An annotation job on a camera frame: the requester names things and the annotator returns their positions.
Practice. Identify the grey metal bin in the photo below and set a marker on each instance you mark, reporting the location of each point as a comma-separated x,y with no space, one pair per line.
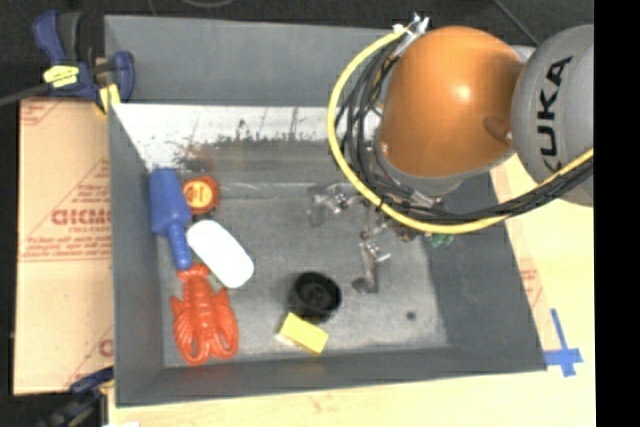
310,235

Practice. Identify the blue plastic scoop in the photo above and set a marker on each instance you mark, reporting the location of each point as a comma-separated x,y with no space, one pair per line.
169,202

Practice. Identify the brown cardboard board red print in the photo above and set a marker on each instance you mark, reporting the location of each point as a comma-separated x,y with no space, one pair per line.
60,225

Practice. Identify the black round cup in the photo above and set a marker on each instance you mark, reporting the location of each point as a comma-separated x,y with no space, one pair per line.
315,296

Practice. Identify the white oval soap bar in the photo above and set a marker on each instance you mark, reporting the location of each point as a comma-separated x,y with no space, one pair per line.
221,254

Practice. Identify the orange round disc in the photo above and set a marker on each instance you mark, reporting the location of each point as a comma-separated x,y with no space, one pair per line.
201,195

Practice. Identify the orange toy lobster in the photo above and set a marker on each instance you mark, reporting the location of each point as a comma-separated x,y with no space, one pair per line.
202,315

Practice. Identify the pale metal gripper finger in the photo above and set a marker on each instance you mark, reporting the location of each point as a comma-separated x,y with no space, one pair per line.
370,265
334,201

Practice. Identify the yellow sponge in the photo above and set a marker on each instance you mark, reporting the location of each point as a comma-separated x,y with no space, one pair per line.
303,334

